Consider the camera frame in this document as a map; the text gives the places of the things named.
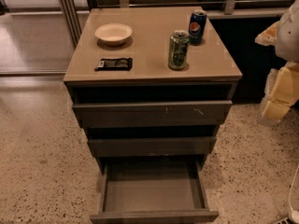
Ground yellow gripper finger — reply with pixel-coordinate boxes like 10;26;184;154
261;99;290;121

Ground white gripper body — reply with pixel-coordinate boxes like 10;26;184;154
274;62;299;106

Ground green soda can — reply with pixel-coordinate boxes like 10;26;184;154
168;30;189;70

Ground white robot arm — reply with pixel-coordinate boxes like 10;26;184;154
255;0;299;126

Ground top grey drawer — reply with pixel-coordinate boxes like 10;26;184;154
73;101;232;128

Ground grey drawer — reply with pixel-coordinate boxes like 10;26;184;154
73;101;232;128
88;136;216;157
90;160;219;224

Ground middle grey drawer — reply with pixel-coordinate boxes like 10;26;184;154
88;136;216;157

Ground blue Pepsi can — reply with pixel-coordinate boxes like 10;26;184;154
188;9;206;45

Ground grey drawer cabinet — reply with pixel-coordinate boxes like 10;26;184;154
64;7;242;166

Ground bottom grey drawer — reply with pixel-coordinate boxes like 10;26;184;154
90;160;219;224

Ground black snack packet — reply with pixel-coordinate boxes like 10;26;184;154
94;58;133;71

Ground white paper bowl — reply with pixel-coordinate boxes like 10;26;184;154
94;23;133;46

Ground metal railing frame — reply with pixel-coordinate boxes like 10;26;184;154
86;0;294;47

